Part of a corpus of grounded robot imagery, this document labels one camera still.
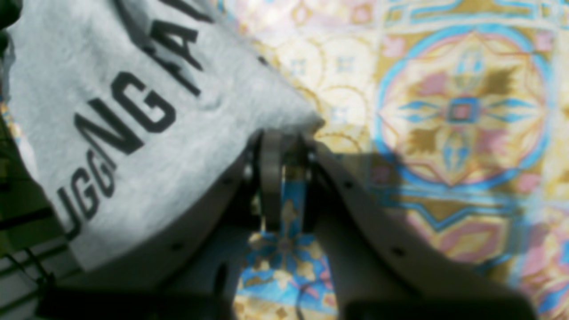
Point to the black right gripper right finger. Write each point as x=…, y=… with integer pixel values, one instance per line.
x=380, y=269

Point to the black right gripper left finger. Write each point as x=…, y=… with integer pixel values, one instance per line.
x=189, y=270

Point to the grey T-shirt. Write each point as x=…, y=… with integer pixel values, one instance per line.
x=130, y=109

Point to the patterned tablecloth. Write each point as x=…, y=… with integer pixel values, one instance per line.
x=453, y=114

